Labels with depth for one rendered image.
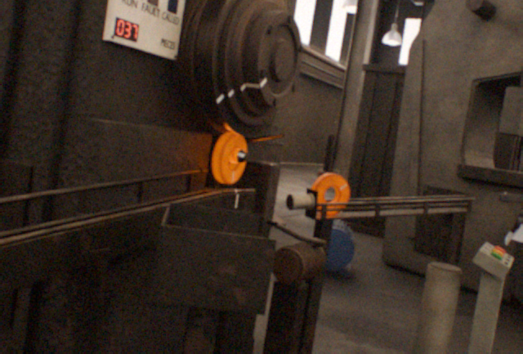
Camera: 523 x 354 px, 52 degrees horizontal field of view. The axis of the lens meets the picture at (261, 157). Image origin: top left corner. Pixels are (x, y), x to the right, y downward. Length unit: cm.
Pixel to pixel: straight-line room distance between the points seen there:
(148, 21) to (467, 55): 308
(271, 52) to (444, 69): 281
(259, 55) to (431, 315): 114
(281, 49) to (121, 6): 47
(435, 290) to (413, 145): 229
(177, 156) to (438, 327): 112
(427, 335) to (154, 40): 138
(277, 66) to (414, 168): 277
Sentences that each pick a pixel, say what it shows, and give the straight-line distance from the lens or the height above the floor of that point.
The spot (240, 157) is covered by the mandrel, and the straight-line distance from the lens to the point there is 161.
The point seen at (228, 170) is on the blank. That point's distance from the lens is 162.
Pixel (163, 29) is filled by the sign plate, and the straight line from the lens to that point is 149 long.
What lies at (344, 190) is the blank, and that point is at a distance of 206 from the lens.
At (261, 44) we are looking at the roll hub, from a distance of 149.
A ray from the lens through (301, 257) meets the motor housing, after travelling 182.
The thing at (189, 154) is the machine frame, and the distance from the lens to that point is 157.
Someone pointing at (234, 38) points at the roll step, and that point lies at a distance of 149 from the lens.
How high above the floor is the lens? 91
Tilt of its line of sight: 3 degrees down
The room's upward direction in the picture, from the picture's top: 9 degrees clockwise
